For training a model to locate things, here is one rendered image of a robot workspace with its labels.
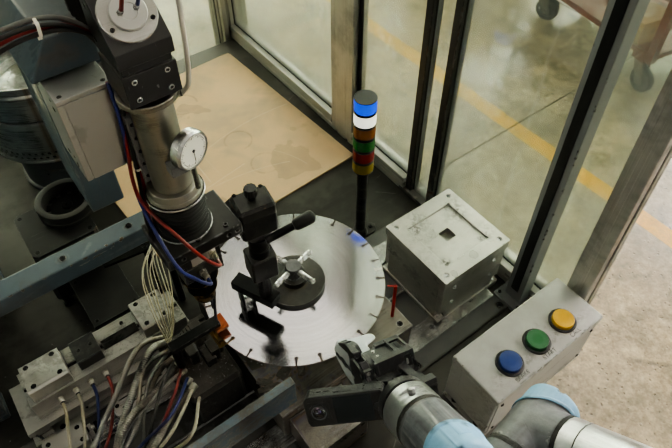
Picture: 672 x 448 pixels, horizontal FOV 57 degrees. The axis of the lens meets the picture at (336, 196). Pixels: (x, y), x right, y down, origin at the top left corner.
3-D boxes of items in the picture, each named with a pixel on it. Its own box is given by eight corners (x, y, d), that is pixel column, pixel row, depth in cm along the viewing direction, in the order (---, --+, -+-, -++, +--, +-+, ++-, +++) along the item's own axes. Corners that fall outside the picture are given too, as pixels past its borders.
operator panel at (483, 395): (538, 317, 132) (557, 276, 121) (580, 355, 126) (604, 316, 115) (442, 393, 121) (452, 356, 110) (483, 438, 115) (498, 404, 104)
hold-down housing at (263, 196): (272, 255, 103) (261, 170, 88) (284, 276, 100) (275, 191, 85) (241, 268, 101) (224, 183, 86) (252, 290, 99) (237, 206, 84)
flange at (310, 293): (275, 252, 119) (274, 244, 117) (332, 264, 117) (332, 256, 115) (255, 300, 112) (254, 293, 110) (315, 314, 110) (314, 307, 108)
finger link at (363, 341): (364, 334, 102) (388, 357, 93) (331, 347, 100) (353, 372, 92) (359, 317, 101) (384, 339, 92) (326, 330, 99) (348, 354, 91)
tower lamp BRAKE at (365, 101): (367, 98, 121) (367, 86, 119) (381, 110, 119) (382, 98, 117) (348, 107, 120) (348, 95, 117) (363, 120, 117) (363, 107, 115)
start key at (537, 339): (534, 330, 114) (536, 324, 113) (551, 346, 112) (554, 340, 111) (519, 342, 113) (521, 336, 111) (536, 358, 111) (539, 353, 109)
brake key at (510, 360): (507, 351, 112) (510, 345, 110) (524, 367, 110) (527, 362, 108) (492, 363, 110) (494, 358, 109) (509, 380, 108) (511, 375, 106)
